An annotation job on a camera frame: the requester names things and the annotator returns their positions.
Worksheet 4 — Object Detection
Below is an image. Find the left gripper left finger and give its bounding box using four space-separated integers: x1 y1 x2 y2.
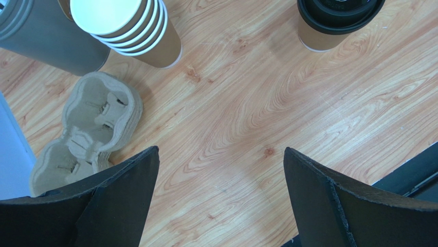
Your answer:
1 146 160 246

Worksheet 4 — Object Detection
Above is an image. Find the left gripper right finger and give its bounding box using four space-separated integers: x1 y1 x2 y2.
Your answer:
283 147 438 247

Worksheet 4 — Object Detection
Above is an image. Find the single brown paper cup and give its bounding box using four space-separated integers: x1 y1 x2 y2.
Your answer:
298 17 350 52

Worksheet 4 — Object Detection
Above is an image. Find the black plastic cup lid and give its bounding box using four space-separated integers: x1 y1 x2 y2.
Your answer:
297 0 385 35

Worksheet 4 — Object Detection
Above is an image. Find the grey pulp carrier stack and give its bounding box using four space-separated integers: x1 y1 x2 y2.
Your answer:
29 72 143 197

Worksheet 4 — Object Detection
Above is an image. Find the stack of paper cups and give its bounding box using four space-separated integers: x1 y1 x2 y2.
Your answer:
58 0 183 68

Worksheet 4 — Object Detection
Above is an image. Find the grey straw holder cup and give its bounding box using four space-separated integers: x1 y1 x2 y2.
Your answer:
1 1 110 76

